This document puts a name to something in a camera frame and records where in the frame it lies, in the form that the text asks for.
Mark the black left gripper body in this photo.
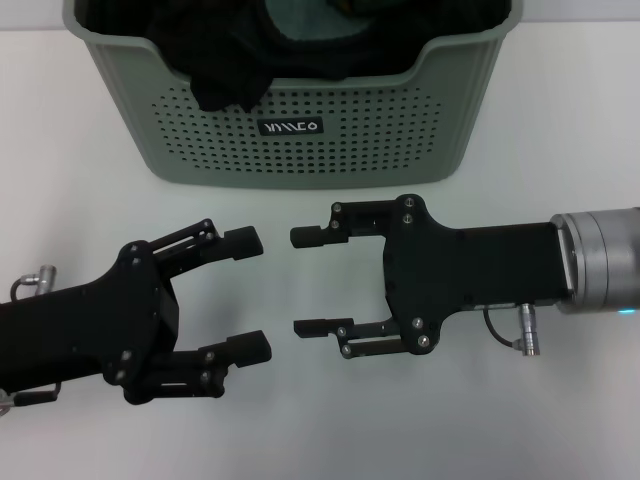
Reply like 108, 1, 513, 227
0, 242, 182, 405

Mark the gripper silver connector cable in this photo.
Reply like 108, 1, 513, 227
10, 265, 57, 303
482, 303, 545, 358

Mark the left gripper black plug cable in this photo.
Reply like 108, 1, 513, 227
0, 382, 64, 417

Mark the grey-green cloth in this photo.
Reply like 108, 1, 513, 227
262, 0, 321, 47

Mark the green plastic storage box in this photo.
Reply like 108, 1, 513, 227
62, 0, 524, 191

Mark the right gripper silver connector cable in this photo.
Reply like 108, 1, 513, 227
482, 303, 545, 358

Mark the grey yellow black-edged towel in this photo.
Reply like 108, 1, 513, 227
299, 0, 374, 49

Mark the left gripper silver connector cable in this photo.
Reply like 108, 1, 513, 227
10, 265, 57, 303

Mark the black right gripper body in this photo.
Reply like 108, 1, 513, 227
382, 193, 574, 358

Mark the black cloth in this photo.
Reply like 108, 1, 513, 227
79, 0, 509, 114

